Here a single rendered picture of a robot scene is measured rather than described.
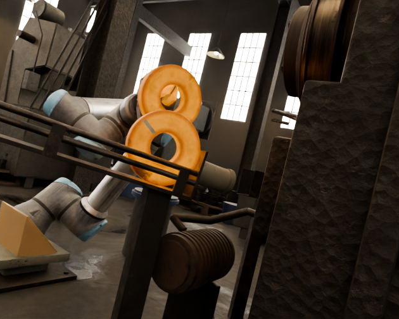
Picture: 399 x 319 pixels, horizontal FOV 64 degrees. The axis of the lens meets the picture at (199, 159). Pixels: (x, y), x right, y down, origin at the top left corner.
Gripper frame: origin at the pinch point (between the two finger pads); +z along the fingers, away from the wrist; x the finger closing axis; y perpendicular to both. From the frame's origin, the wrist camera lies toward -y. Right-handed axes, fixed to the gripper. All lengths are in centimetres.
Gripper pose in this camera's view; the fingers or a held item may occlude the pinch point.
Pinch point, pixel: (172, 90)
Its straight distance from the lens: 78.6
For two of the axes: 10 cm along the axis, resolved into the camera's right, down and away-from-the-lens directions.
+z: 5.4, -1.6, -8.2
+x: 8.3, 2.0, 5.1
